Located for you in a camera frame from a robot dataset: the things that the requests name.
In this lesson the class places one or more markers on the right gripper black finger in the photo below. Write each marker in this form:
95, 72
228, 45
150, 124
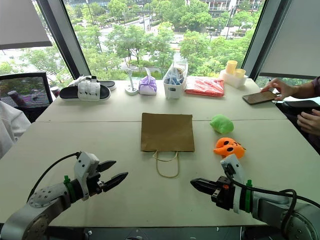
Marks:
207, 191
205, 183

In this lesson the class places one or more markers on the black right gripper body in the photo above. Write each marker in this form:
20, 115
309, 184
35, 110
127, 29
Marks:
225, 195

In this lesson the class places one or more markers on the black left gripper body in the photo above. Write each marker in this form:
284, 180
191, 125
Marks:
93, 184

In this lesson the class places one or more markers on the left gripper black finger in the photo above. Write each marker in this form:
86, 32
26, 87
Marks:
107, 165
115, 180

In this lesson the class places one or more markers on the person's right forearm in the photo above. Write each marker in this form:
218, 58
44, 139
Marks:
308, 87

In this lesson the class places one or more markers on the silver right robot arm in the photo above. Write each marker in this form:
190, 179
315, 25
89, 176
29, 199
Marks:
275, 207

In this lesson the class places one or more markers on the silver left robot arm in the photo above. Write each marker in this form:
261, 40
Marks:
40, 200

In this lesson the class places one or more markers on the brown paper bag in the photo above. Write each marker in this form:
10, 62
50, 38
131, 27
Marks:
167, 132

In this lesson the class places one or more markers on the blue items in clear bag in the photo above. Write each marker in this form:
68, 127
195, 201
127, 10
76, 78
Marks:
175, 76

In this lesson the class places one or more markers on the person's left hand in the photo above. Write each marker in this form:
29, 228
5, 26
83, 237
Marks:
311, 123

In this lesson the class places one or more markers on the person's right hand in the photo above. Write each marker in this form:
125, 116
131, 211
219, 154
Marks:
283, 88

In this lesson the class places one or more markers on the orange pumpkin toy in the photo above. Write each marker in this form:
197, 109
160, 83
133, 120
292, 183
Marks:
228, 147

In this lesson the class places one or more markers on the green plush toy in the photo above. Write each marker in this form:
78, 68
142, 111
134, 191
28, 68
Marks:
221, 124

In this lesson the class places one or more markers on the black white slide slipper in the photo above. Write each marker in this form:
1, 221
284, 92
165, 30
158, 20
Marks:
87, 92
107, 83

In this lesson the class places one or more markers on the white desk stand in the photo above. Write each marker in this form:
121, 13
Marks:
130, 86

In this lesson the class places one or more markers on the purple white cloth pouch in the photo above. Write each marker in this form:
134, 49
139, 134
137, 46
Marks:
147, 86

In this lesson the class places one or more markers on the dark red cup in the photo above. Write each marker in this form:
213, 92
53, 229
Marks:
55, 92

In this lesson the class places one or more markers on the red plastic package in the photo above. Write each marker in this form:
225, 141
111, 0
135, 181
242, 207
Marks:
205, 87

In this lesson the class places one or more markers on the white storage basket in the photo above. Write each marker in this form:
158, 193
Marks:
173, 90

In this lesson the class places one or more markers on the dark smartphone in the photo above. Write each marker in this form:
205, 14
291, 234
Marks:
258, 98

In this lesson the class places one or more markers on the person in white clothing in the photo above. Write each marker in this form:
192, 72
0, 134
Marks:
11, 125

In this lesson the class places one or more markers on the white foam box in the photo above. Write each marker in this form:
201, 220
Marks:
233, 80

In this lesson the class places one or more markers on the black mesh office chair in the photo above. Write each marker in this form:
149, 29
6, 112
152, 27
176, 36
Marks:
25, 90

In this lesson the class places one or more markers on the short yellow cup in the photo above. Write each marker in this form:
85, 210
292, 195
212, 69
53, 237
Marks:
240, 73

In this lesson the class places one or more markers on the black armrest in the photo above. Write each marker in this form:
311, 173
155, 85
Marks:
300, 105

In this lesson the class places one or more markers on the tall yellow cup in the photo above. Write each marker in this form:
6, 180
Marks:
231, 67

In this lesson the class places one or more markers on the grey roller blind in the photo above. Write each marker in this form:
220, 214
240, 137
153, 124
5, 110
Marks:
295, 37
22, 22

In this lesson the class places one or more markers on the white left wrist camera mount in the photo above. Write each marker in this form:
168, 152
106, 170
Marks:
83, 165

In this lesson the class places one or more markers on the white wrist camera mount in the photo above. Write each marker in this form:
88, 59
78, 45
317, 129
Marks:
237, 172
83, 165

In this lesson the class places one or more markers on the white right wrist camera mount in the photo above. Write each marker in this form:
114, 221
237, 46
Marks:
237, 172

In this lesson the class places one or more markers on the dark window frame post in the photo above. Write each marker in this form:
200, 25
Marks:
65, 35
262, 32

